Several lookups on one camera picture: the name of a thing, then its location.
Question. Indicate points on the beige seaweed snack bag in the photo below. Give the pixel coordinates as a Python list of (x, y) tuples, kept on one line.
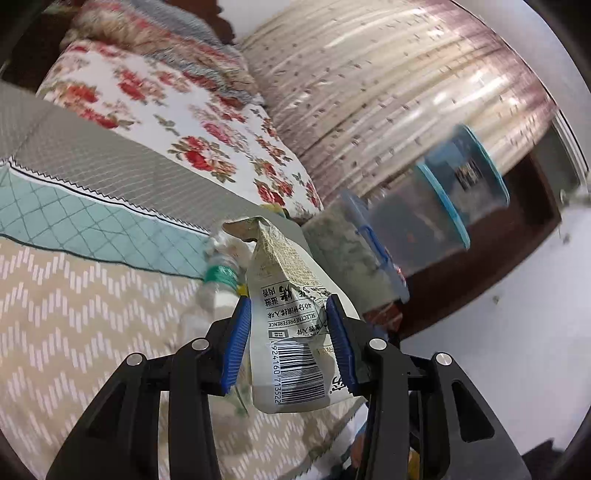
[(291, 356)]

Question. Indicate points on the folded floral duvet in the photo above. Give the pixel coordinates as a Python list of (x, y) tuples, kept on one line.
[(188, 36)]

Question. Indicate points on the patterned bed quilt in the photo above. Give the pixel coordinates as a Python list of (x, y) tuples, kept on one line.
[(103, 249)]

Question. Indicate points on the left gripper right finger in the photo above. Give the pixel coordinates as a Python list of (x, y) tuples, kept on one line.
[(428, 406)]

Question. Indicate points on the clear tea bottle green cap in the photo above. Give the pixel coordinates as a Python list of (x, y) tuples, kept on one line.
[(226, 260)]

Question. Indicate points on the clear storage box teal lid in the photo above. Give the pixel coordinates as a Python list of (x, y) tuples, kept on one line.
[(416, 221)]

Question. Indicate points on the floral curtain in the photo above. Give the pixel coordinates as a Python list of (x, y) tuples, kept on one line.
[(360, 90)]

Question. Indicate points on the clear storage box blue handle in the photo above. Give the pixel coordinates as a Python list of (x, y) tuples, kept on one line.
[(347, 248)]

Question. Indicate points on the upper storage box teal lid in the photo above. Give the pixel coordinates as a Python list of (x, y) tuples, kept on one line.
[(468, 175)]

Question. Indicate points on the floral bed sheet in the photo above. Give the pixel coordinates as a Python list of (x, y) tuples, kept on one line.
[(161, 108)]

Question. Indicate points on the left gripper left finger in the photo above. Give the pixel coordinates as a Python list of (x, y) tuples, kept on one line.
[(116, 437)]

